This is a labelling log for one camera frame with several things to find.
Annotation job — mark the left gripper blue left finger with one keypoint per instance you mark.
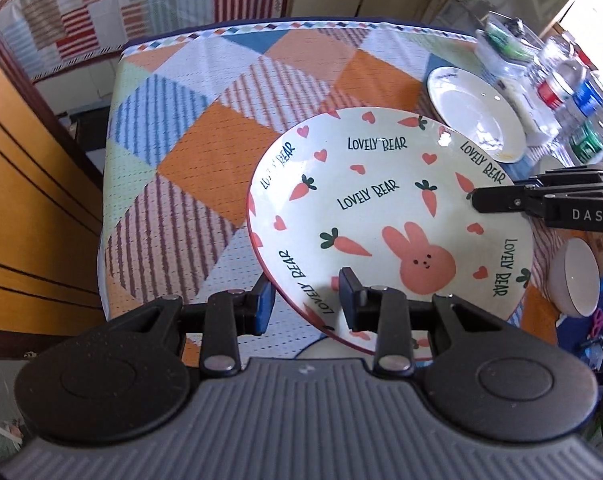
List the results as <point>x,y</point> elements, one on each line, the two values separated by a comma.
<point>228,315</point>

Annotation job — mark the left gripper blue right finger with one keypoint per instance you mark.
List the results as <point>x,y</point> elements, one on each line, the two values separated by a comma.
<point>385,312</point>

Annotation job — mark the small white bowl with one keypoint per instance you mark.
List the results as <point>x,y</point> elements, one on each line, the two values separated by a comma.
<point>574,280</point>

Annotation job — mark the lovely bear carrot plate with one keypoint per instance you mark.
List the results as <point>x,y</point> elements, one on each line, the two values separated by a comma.
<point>387,194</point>

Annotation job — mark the white morning honey plate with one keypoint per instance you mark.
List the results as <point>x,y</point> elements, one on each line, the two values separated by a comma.
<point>471,106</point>

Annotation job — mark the white bowl dark rim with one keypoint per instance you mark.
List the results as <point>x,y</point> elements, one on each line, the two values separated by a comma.
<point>330,349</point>

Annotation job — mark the green label water bottle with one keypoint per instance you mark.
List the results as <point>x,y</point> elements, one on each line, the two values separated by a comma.
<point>586,142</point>

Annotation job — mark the white tissue pack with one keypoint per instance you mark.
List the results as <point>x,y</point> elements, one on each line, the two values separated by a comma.
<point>537,119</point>

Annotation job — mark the blue label water bottle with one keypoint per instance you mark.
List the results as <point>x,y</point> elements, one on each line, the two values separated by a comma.
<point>589,95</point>

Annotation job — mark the red label water bottle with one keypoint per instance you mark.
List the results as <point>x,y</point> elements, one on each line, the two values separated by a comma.
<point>561,83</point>

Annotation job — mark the colourful patchwork tablecloth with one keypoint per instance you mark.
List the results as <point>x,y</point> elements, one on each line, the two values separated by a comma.
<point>193,115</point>

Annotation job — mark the wooden chair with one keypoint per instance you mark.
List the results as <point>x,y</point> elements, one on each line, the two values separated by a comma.
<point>51,215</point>

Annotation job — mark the striped counter cloth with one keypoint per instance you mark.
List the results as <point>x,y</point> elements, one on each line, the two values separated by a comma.
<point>47,36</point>

